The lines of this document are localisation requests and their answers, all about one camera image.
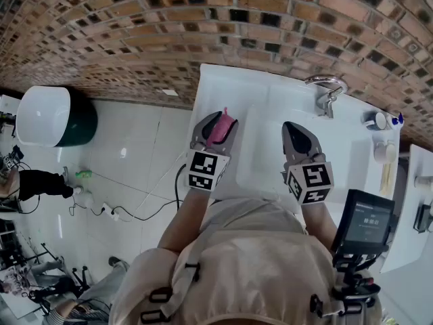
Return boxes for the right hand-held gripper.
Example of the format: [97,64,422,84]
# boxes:
[280,121,336,206]

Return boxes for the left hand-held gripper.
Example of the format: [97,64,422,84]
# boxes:
[185,111,240,192]

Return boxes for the pink cloth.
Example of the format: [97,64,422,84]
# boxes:
[206,106,236,147]

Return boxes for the chrome sink faucet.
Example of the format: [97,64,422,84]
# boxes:
[304,74,350,119]

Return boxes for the person's right forearm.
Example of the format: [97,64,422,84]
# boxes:
[298,200,340,247]

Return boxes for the person's left forearm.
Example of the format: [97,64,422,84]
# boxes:
[158,185,218,254]

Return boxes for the white ceramic sink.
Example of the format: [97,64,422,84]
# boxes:
[189,63,402,217]

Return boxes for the white mug with dark rim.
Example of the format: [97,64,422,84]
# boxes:
[364,110,390,132]

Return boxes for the plain white mug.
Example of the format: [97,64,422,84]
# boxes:
[372,139,398,164]

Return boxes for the yellow brush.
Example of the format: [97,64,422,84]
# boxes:
[379,162,396,195]

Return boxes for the black phone with screen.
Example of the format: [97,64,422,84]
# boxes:
[330,188,396,254]

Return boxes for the white wash basin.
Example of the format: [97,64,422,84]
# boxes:
[380,144,433,274]

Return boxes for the small white cup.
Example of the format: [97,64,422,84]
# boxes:
[413,175,433,190]

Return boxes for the person's beige shirt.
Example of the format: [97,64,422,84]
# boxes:
[108,197,383,325]

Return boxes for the white power strip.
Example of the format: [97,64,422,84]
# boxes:
[100,202,123,221]

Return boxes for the dark soap dish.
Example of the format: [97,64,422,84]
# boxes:
[413,202,433,234]

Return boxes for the white tub with green base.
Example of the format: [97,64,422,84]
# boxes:
[14,85,99,149]

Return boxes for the black office chair base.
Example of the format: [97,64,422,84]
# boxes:
[28,265,91,305]

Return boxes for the printed poster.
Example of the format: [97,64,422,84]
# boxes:
[0,265,39,298]

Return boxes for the black cable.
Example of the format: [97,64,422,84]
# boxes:
[69,162,189,223]

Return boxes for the black phone mount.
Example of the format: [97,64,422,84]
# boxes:
[309,247,390,318]

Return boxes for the beige harness strap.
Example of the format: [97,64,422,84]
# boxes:
[139,227,224,324]

